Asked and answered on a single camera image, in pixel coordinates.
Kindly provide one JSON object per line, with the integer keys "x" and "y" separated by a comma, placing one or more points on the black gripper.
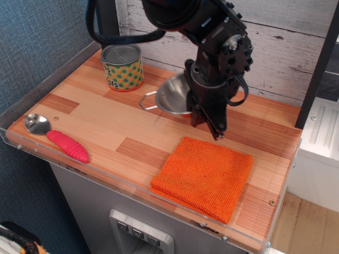
{"x": 208, "y": 93}

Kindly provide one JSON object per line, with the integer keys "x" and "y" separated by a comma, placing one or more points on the clear acrylic table guard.
{"x": 129, "y": 144}

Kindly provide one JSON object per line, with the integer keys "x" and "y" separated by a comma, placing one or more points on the black orange object corner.
{"x": 16, "y": 239}

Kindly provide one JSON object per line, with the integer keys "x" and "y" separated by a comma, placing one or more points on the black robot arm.
{"x": 223, "y": 57}

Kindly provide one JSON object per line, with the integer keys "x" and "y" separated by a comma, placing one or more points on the white toy sink unit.
{"x": 314, "y": 174}

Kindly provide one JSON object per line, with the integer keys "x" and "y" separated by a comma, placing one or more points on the small steel wok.
{"x": 171, "y": 97}

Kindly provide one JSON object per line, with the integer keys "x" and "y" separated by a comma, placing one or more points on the black vertical post right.
{"x": 320, "y": 68}

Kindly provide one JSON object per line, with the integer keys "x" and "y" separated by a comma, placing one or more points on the black vertical post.
{"x": 107, "y": 19}
{"x": 320, "y": 68}

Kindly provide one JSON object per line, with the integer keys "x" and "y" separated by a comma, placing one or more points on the grey toy fridge cabinet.
{"x": 115, "y": 217}

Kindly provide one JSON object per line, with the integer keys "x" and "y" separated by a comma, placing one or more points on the orange knitted cloth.
{"x": 204, "y": 177}

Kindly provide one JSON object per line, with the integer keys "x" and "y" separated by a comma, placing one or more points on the spoon with pink handle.
{"x": 39, "y": 125}

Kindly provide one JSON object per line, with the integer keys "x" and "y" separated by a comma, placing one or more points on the patterned green orange can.
{"x": 123, "y": 67}

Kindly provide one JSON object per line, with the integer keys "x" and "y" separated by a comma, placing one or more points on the black vertical post left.
{"x": 107, "y": 19}

